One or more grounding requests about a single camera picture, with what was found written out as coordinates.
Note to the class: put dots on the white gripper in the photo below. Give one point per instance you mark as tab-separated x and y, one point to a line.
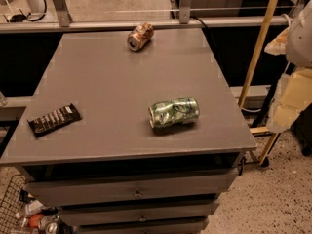
300	39

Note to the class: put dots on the black wire basket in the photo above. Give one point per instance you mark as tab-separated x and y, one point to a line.
14	199

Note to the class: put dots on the grey metal rail frame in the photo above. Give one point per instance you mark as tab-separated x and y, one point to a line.
24	16

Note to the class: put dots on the grey drawer cabinet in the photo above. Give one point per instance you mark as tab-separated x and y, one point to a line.
111	172

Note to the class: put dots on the crushed orange soda can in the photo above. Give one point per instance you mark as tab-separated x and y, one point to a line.
140	36

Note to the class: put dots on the crushed green soda can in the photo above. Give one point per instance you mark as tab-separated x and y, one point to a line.
171	112

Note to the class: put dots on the silver can in basket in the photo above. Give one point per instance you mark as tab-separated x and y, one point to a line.
49	225

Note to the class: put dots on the white plastic bottle in basket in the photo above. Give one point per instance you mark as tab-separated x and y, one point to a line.
30	209

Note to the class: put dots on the dark brown chocolate bar wrapper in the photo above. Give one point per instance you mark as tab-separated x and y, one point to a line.
54	120

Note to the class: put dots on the wooden yellow easel frame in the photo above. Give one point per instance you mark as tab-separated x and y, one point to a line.
254	68

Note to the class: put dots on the orange round item in basket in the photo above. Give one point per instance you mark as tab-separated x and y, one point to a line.
34	220

